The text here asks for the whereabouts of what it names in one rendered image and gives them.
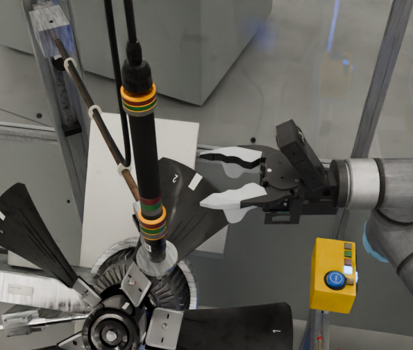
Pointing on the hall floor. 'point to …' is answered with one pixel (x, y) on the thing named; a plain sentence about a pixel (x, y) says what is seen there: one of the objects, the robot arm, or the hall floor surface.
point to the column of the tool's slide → (78, 187)
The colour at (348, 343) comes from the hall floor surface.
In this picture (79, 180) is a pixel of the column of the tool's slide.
